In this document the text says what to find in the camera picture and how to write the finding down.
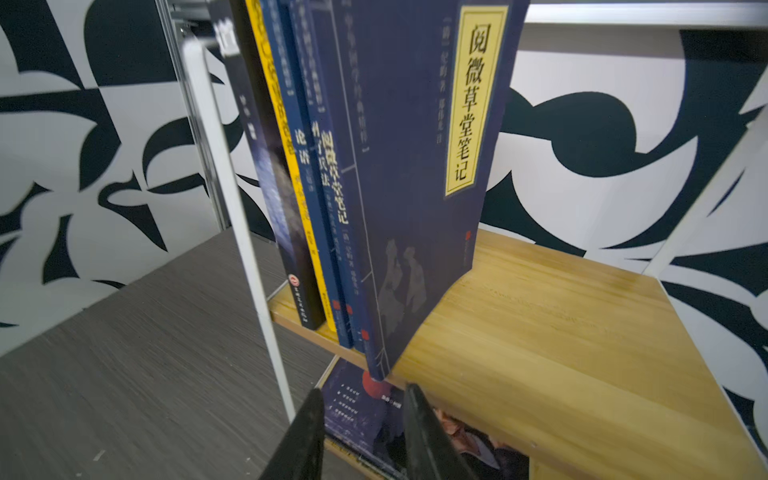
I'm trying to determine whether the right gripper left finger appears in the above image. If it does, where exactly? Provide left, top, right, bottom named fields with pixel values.
left=259, top=388, right=325, bottom=480

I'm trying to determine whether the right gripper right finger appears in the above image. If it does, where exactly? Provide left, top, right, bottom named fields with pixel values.
left=403, top=383, right=476, bottom=480

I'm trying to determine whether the purple portrait book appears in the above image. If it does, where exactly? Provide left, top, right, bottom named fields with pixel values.
left=317, top=357, right=530, bottom=479

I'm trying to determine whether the blue book yellow label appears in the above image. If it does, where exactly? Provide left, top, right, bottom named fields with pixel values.
left=261, top=1, right=354, bottom=348
left=308, top=1, right=529, bottom=381

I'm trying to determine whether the large yellow book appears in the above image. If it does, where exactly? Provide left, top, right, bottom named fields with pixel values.
left=246, top=1, right=336, bottom=334

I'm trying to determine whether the wooden white-framed bookshelf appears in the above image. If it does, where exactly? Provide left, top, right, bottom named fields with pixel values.
left=179, top=0, right=768, bottom=480

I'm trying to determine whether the black standing book on shelf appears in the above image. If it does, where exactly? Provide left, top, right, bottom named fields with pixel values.
left=207, top=0, right=326, bottom=330

